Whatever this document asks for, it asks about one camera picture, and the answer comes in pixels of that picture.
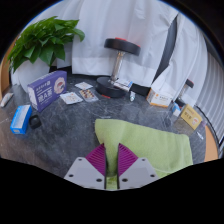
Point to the yellow cardboard box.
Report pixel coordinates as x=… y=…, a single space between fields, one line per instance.
x=191 y=116

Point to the light green towel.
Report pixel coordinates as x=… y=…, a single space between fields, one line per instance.
x=150 y=143

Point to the white and orange box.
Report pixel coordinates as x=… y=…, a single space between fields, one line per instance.
x=159 y=98

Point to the blister pack with brown pills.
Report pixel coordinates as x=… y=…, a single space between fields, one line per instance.
x=88 y=95

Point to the large black and red dumbbell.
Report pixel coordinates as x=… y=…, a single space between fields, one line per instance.
x=121 y=46

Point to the small white flat box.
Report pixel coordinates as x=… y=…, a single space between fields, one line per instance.
x=123 y=85

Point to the small white packet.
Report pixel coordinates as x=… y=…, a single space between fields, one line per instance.
x=200 y=135

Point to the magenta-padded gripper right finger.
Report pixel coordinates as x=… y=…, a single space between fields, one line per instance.
x=136 y=171

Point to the small white and blue box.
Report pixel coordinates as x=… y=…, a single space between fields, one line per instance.
x=175 y=109

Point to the purple cardboard box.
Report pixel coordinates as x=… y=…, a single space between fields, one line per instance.
x=45 y=90

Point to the white curtain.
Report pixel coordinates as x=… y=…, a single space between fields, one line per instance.
x=116 y=23
x=186 y=56

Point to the small black round object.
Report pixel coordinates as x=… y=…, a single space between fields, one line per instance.
x=35 y=122

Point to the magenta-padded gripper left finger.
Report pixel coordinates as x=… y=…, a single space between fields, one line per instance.
x=83 y=171

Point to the white tube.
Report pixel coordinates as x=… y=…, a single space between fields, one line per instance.
x=6 y=99

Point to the green plant in white pot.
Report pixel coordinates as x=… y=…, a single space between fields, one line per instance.
x=43 y=40

